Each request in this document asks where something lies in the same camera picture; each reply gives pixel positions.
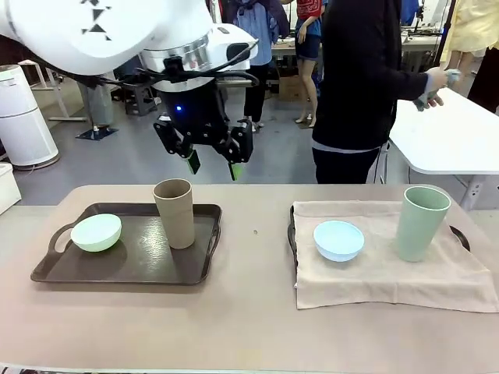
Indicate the person in dark clothes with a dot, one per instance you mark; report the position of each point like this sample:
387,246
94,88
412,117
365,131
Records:
487,82

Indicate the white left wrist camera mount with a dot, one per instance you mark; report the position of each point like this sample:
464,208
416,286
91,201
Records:
236,39

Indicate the black plastic tray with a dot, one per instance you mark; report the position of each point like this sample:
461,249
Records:
291,237

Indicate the person's right hand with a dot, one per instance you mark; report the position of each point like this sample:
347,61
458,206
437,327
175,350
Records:
437,77

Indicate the dark floor plate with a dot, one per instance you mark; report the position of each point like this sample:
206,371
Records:
97,133

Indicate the light green bowl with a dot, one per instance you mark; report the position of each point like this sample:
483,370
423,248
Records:
97,233

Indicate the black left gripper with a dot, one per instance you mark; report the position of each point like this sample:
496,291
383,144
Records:
195,113

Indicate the mannequin in red shirt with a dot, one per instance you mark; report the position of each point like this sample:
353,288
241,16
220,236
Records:
308,46

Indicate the light wooden table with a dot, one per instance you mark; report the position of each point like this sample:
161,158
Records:
50,78

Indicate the tall green cup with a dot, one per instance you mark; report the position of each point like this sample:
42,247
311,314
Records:
419,226

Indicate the person in beige top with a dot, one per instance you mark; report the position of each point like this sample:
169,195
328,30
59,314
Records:
99,105

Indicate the large white table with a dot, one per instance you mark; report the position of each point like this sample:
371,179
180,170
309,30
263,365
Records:
448,140

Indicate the person's right forearm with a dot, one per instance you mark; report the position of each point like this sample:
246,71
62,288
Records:
409,83

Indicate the person in black clothes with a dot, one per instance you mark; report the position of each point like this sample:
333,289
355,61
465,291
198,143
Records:
351,78

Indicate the white box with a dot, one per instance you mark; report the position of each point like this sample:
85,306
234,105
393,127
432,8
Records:
8,187

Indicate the tall brown cup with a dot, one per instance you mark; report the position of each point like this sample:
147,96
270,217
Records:
177,218

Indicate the light blue bowl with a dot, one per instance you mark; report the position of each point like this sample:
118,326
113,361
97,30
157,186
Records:
339,241

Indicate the person in blue shirt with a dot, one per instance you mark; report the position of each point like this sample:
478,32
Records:
265,46

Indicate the black tripod stand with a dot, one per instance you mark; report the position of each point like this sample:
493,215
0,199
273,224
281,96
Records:
446,31

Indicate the grey plastic stool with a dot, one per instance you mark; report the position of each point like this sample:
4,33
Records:
140,101

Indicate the person's left hand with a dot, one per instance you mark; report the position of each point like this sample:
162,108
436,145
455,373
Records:
434,102

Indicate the beige cloth mat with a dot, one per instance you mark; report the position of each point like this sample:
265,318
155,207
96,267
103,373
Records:
370,280

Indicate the cardboard box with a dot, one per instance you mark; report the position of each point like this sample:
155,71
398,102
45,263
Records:
289,89

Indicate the brown plastic tray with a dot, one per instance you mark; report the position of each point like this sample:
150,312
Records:
140,257

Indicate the white air purifier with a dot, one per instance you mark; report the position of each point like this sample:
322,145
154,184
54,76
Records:
23,117

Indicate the grey rag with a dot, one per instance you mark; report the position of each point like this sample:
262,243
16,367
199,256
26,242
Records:
452,76

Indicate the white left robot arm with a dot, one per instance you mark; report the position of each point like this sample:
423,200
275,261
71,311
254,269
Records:
78,31

